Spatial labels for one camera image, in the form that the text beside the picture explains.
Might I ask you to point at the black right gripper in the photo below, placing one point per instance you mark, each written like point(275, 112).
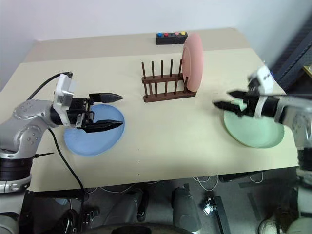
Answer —
point(252, 104)

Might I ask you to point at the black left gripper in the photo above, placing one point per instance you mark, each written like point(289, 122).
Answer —
point(80, 109)

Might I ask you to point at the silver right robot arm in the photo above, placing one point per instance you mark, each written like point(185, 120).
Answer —
point(295, 114)

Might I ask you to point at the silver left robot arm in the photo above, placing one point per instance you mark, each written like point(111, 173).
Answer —
point(26, 114)

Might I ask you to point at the wooden dish rack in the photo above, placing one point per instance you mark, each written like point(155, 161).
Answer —
point(168, 93)

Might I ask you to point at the blue plate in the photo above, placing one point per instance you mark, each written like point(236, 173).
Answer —
point(97, 143)

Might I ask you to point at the green plate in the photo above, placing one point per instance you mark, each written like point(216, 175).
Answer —
point(256, 132)

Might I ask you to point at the pink plate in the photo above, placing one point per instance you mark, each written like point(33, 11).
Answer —
point(193, 63)

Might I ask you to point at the yellowish box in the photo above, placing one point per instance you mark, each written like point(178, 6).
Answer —
point(308, 70)

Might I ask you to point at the black button box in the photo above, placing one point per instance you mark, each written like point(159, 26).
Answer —
point(170, 40)

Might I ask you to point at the dark grey rounded shape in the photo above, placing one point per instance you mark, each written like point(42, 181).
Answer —
point(186, 207)
point(129, 204)

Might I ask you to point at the black under-table bar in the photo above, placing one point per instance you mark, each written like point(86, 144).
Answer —
point(56, 194)

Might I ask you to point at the black floor stand bar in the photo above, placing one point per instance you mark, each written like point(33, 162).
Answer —
point(223, 214)

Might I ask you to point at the white sneaker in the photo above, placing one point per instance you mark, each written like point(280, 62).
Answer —
point(269, 225)

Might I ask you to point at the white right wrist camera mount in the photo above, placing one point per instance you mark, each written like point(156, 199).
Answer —
point(264, 78)

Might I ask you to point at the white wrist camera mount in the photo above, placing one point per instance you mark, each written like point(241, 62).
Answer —
point(264, 78)
point(64, 89)

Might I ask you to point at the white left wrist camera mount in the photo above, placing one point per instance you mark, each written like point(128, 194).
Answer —
point(64, 89)

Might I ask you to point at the black metal frame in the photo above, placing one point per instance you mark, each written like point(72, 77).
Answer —
point(299, 48)

